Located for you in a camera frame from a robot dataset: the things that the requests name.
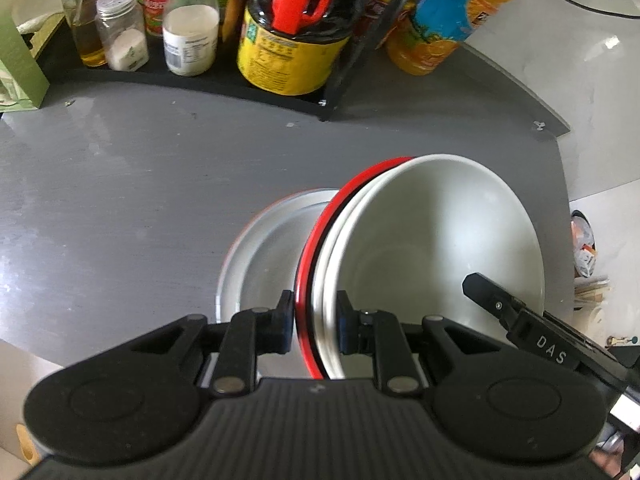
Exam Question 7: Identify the white ceramic bowl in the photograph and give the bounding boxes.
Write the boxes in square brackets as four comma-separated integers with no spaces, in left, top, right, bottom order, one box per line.
[311,160,416,381]
[334,154,546,381]

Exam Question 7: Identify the red bowl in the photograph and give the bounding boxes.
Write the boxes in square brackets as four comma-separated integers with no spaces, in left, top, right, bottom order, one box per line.
[294,156,416,381]

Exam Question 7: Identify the small glass shaker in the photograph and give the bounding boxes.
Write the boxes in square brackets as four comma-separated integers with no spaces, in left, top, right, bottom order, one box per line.
[95,0,150,72]

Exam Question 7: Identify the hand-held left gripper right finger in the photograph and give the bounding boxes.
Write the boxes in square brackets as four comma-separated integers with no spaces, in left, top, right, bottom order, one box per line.
[336,290,506,396]

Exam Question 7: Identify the dark sauce bottle yellow label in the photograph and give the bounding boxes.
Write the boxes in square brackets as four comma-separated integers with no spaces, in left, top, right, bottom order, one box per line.
[236,0,355,97]

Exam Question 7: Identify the white plate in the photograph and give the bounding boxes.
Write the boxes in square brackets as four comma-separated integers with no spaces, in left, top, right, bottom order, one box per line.
[215,187,342,326]

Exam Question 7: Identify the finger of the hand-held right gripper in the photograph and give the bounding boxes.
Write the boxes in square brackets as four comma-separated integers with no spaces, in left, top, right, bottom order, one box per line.
[462,272,526,333]

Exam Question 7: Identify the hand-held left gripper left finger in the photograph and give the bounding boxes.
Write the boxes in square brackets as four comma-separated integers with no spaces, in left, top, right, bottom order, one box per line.
[130,289,296,396]

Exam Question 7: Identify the black condiment rack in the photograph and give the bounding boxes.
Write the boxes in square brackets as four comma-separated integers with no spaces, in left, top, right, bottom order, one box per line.
[37,0,421,122]

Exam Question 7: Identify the green cardboard box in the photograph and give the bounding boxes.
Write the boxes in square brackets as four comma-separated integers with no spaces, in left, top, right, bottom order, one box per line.
[0,0,51,112]

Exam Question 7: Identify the clear oil bottle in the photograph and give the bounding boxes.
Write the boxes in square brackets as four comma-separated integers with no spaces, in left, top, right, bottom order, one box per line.
[55,0,116,68]

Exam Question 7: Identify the orange juice bottle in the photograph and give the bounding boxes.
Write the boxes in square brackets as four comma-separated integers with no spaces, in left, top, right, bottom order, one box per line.
[384,0,532,77]

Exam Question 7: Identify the white powder jar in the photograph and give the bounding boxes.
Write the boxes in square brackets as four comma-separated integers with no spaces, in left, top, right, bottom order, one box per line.
[161,0,221,77]

